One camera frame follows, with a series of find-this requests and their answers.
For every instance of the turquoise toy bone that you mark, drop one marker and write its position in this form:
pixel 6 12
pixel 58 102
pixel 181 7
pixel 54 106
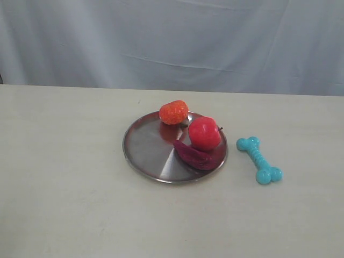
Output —
pixel 265 172

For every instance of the orange toy strawberry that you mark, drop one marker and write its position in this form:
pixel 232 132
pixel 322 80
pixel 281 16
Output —
pixel 174 112

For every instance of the round stainless steel plate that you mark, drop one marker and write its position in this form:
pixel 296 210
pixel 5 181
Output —
pixel 148 148

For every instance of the red toy apple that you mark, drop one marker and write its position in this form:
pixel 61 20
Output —
pixel 204 134

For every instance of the dark purple toy sweet potato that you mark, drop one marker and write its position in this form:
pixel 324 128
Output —
pixel 194 158

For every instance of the white backdrop cloth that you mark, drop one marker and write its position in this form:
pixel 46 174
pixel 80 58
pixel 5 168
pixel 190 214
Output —
pixel 277 47

